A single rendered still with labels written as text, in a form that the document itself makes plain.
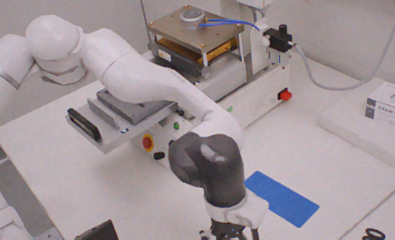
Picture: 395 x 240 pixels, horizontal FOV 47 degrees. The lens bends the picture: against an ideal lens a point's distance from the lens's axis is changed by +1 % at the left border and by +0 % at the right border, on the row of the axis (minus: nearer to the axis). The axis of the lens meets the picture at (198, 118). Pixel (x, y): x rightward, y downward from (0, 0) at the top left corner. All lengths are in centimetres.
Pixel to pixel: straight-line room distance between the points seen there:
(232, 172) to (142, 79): 29
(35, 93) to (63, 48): 190
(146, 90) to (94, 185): 57
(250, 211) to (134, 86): 36
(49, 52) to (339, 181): 87
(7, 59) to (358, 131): 102
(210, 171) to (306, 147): 67
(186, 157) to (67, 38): 36
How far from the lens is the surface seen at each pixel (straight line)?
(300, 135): 154
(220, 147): 87
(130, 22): 301
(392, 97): 155
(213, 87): 138
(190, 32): 143
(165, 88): 102
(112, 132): 131
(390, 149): 145
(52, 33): 101
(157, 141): 149
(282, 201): 134
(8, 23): 271
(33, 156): 170
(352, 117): 156
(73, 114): 136
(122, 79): 100
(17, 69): 110
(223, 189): 89
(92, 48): 104
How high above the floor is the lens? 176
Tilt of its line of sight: 38 degrees down
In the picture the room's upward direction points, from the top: 9 degrees counter-clockwise
